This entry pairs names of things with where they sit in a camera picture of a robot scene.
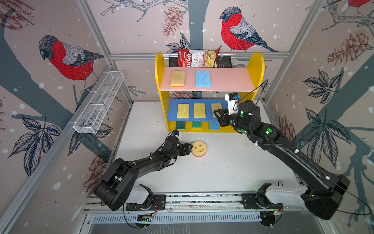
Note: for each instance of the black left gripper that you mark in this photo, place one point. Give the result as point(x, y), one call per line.
point(185, 148)

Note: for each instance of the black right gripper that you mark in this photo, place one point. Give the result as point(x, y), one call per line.
point(222, 120)

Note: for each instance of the orange yellow sponge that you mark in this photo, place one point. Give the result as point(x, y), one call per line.
point(216, 106)

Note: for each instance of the dark green sponge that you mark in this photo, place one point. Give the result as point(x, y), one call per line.
point(180, 125)

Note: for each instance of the round smiley face sponge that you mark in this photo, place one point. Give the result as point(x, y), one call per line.
point(199, 149)

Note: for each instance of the light green sponge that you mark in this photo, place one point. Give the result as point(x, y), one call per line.
point(196, 125)

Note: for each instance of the blue sponge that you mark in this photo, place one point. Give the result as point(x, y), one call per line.
point(203, 79)
point(214, 126)

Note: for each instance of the tan sponge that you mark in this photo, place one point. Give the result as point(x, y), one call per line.
point(178, 79)

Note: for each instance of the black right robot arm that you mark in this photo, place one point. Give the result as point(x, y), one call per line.
point(323, 192)

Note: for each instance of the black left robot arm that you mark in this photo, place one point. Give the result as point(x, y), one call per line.
point(117, 186)

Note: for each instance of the yellow shelf unit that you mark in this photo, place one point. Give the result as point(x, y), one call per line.
point(238, 84)

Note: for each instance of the red cassava chips bag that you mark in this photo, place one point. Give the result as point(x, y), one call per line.
point(197, 58)

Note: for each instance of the black wire basket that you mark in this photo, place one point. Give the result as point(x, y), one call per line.
point(224, 62)

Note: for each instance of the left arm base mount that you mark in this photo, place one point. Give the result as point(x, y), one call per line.
point(142, 198)

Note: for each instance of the aluminium rail frame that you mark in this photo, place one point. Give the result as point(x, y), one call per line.
point(215, 202)

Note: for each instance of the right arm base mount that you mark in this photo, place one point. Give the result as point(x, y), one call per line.
point(258, 200)

